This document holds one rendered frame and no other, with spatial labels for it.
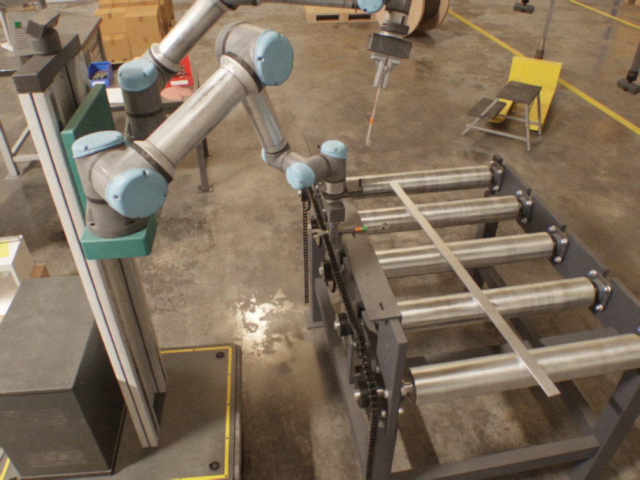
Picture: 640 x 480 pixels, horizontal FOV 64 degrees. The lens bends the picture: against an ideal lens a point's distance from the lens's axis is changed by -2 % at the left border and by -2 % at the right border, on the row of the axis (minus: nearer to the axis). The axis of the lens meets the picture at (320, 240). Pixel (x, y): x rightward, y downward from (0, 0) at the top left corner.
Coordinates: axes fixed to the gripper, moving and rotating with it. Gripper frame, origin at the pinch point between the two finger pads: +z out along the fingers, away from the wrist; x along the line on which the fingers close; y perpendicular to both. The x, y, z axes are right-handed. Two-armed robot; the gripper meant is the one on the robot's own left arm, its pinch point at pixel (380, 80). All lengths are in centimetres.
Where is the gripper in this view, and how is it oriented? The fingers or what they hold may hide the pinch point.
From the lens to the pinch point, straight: 171.9
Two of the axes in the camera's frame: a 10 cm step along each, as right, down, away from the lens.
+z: -2.0, 9.4, 2.8
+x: -9.6, -1.4, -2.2
